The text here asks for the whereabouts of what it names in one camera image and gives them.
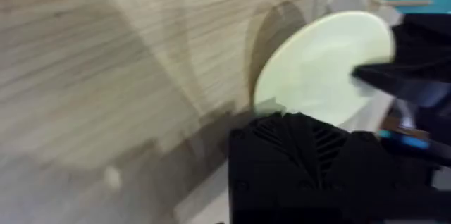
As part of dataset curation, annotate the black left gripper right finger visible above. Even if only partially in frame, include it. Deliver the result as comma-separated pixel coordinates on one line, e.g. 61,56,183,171
302,113,440,224

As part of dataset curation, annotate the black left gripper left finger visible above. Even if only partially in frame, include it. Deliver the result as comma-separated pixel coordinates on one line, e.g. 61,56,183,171
228,111,327,224

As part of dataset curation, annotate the pale green round plate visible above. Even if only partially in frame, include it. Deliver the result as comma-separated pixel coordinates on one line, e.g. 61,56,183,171
252,10,396,127

